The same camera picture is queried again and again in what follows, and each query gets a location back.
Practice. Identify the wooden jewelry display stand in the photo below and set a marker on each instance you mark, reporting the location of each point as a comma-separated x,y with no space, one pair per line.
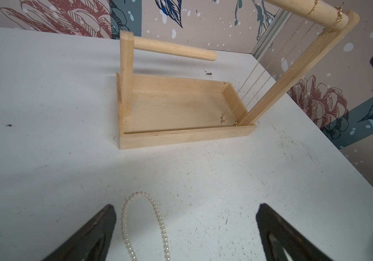
158,110

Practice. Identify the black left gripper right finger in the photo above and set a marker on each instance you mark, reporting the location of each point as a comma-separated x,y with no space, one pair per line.
281,241

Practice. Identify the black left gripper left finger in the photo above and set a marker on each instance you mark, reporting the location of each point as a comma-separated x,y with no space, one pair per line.
91,242

